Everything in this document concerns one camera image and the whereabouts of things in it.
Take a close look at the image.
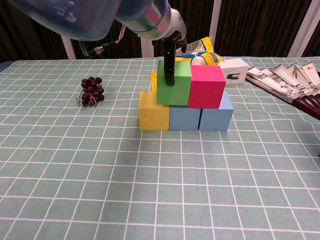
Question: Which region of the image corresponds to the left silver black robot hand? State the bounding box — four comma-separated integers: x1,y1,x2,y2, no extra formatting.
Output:
151,8,188,87

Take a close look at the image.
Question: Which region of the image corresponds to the green foam cube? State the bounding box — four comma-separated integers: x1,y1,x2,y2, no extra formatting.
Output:
156,59,193,107

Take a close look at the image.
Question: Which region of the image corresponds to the pink-red foam cube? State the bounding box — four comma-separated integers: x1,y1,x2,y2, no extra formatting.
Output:
187,65,227,110

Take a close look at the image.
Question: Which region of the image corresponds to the yellow foam cube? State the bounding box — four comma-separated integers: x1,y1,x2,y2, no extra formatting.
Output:
138,90,171,132

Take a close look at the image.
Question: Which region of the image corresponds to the light blue foam cube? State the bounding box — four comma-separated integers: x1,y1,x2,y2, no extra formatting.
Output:
198,91,235,132
169,104,202,132

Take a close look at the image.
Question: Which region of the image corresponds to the yellow snack bag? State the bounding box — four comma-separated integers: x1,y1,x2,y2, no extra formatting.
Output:
150,36,225,93

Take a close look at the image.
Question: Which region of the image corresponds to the small white cardboard box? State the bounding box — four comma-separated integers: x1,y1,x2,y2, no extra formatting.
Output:
217,58,250,86

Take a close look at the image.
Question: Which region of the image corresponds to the dark red grape bunch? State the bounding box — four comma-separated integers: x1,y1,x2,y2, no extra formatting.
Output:
75,76,105,108

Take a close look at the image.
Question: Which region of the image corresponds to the dark pleated curtain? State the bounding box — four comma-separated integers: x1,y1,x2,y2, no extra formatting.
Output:
0,0,320,62

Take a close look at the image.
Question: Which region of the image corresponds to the painted paper folding fan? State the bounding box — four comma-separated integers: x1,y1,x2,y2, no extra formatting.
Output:
244,62,320,115

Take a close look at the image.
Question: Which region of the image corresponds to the green checked tablecloth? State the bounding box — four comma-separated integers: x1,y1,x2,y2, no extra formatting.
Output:
0,56,320,240

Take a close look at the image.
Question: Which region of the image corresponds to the blue table cover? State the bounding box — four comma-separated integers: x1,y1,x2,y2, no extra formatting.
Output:
0,61,12,74

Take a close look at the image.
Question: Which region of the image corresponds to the white frame post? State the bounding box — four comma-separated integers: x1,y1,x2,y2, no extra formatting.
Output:
287,0,320,58
59,34,77,60
208,0,223,41
140,36,155,58

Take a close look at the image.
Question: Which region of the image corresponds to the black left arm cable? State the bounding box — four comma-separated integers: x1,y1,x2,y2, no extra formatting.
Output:
78,23,127,59

